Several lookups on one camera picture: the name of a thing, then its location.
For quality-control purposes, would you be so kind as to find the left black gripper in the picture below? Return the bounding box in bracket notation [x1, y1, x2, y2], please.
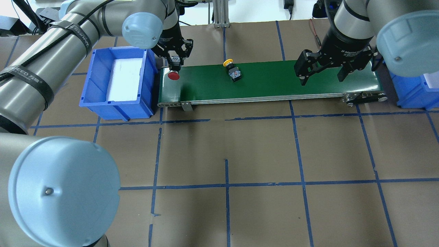
[152, 24, 193, 71]

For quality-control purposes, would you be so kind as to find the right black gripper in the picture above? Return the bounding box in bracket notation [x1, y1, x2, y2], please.
[294, 27, 372, 86]

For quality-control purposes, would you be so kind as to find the red push button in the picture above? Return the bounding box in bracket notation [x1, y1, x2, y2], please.
[168, 56, 180, 80]

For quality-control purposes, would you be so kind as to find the yellow push button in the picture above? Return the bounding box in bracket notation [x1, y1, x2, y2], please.
[223, 58, 242, 83]

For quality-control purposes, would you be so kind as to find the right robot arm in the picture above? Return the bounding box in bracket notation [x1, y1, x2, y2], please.
[294, 0, 439, 86]

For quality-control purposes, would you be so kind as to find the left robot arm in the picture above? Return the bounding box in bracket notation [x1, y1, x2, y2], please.
[1, 0, 185, 247]

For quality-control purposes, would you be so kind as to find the left bin white foam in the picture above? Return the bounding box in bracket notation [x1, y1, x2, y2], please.
[106, 58, 142, 102]

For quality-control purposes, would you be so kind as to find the bin white foam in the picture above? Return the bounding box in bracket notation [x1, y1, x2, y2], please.
[423, 71, 439, 90]
[106, 58, 142, 102]

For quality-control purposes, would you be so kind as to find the left blue bin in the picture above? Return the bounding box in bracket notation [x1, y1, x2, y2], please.
[79, 46, 158, 121]

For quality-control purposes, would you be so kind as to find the blue bin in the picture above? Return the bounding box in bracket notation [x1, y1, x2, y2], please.
[389, 72, 439, 110]
[79, 46, 158, 121]

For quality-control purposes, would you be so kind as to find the green conveyor belt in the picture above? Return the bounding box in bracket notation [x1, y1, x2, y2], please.
[157, 60, 388, 110]

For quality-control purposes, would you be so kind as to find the black power adapter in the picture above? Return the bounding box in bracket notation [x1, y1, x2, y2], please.
[283, 0, 294, 12]

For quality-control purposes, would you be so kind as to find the right blue bin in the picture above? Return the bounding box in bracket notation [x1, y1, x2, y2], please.
[389, 72, 439, 110]

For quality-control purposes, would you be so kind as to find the right bin white foam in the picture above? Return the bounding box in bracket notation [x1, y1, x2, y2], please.
[423, 71, 439, 90]

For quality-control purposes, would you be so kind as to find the red black wire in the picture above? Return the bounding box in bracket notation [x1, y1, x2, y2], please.
[309, 19, 323, 48]

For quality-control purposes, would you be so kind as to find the aluminium frame post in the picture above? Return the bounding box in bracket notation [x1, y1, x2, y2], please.
[212, 0, 230, 28]

